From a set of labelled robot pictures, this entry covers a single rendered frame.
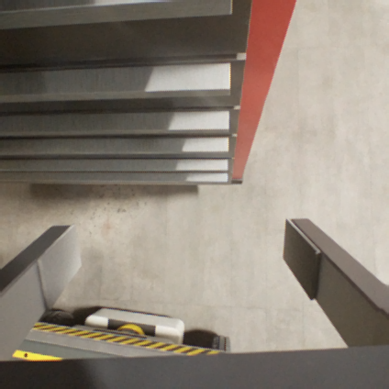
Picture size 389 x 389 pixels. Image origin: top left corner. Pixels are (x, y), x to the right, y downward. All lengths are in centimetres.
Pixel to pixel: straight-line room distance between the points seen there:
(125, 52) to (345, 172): 85
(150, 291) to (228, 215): 34
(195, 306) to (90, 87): 79
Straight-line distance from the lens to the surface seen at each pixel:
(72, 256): 17
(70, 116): 31
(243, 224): 89
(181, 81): 20
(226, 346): 82
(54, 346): 71
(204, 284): 91
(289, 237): 17
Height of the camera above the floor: 89
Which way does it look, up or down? 80 degrees down
